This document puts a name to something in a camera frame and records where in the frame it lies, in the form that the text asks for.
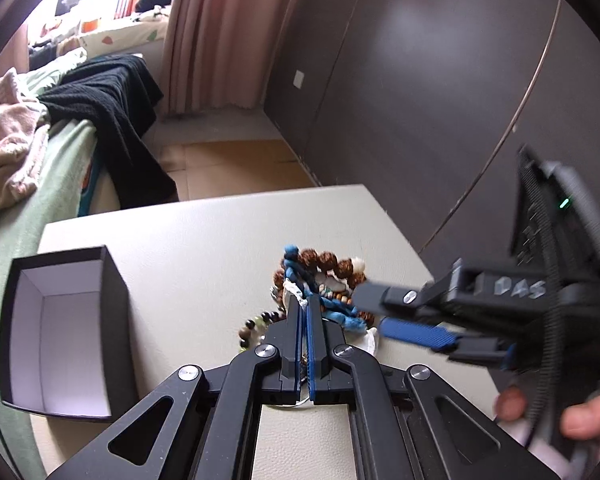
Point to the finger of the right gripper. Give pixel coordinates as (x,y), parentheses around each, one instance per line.
(384,299)
(435,338)

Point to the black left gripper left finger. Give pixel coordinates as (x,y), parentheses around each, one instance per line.
(199,424)

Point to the green bed cover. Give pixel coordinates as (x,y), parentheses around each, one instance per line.
(72,145)

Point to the pink fleece blanket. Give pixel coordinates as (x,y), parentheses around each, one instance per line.
(24,127)

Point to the patterned pillow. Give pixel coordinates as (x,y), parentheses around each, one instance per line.
(126,33)

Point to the white wall socket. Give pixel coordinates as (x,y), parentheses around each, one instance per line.
(298,79)

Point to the black jewelry box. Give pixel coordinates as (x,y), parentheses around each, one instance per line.
(65,344)

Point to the black knitted blanket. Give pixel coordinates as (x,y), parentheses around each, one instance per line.
(118,95)

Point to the cardboard sheet on floor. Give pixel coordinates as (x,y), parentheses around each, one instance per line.
(227,168)

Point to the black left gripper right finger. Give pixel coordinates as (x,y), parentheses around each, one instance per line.
(408,424)

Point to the pink curtain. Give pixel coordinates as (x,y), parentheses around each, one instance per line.
(220,53)

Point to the person's right hand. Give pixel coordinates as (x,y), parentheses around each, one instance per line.
(579,422)

